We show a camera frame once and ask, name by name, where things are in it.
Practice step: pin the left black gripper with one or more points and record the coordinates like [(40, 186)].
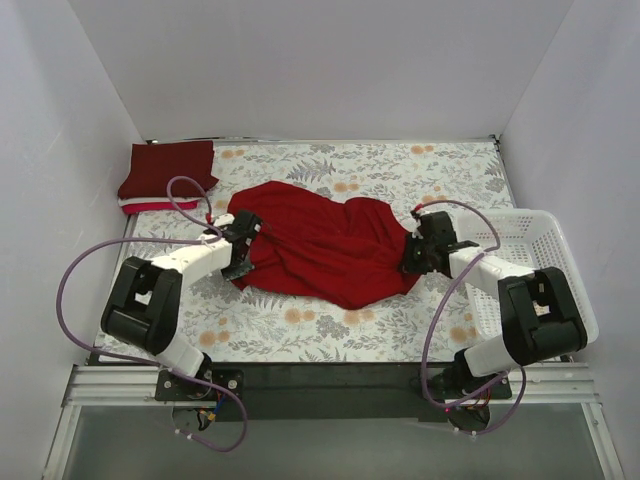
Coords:
[(241, 263)]

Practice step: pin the floral table mat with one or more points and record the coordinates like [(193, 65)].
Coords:
[(232, 324)]

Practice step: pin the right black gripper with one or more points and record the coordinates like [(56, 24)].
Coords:
[(412, 257)]

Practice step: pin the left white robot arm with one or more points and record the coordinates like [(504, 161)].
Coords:
[(143, 307)]

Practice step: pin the white plastic basket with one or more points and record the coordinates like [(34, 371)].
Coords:
[(513, 242)]

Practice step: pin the aluminium frame rail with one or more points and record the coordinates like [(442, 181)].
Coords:
[(136, 385)]

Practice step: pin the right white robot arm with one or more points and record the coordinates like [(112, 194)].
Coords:
[(525, 290)]

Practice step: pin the folded pink t-shirt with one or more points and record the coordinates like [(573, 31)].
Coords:
[(141, 207)]

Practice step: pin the folded white t-shirt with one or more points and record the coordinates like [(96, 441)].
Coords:
[(157, 200)]

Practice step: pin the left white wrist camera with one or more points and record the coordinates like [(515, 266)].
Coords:
[(220, 224)]

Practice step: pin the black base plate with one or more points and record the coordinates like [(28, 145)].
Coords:
[(319, 391)]

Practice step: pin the folded dark red t-shirt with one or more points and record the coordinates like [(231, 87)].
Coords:
[(152, 166)]

